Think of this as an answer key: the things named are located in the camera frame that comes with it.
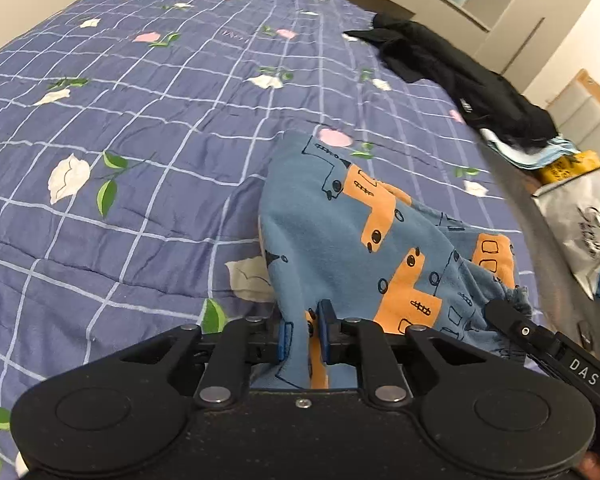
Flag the blue pants with orange vehicles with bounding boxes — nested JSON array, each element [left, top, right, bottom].
[[254, 132, 531, 389]]

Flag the black clothing pile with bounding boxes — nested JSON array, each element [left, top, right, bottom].
[[346, 14, 558, 148]]

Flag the white shopping bag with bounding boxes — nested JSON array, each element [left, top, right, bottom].
[[532, 167, 600, 298]]

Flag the yellow package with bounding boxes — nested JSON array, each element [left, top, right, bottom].
[[534, 151, 600, 185]]

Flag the light blue folded towels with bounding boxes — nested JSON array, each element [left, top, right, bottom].
[[479, 128, 580, 170]]

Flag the wooden padded headboard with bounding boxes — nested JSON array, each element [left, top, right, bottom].
[[546, 68, 600, 156]]

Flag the purple checked floral quilt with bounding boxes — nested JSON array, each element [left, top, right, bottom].
[[0, 0, 535, 479]]

